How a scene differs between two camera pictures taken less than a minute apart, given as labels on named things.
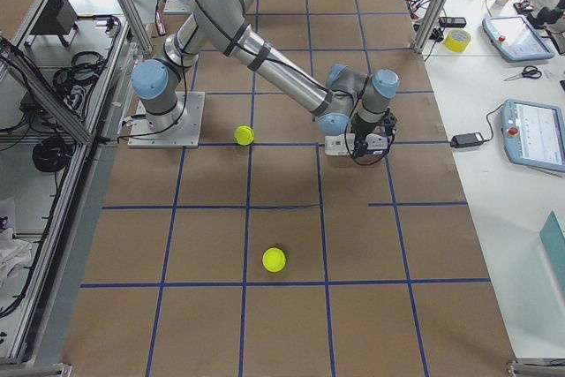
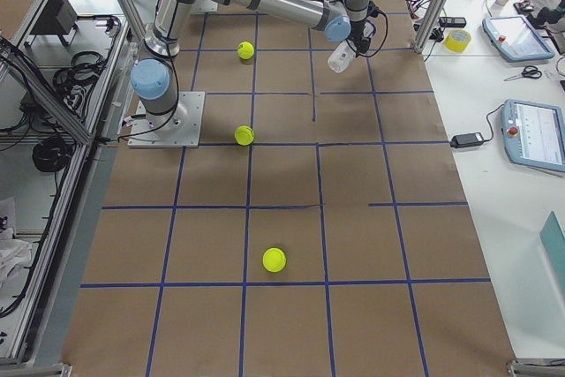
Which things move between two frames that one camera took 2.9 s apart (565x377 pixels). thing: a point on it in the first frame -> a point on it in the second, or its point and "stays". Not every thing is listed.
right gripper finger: (360, 147) -> (362, 45)
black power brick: (465, 139) stays
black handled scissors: (528, 71) stays
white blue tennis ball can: (342, 144) -> (341, 56)
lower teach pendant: (533, 133) stays
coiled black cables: (51, 154) stays
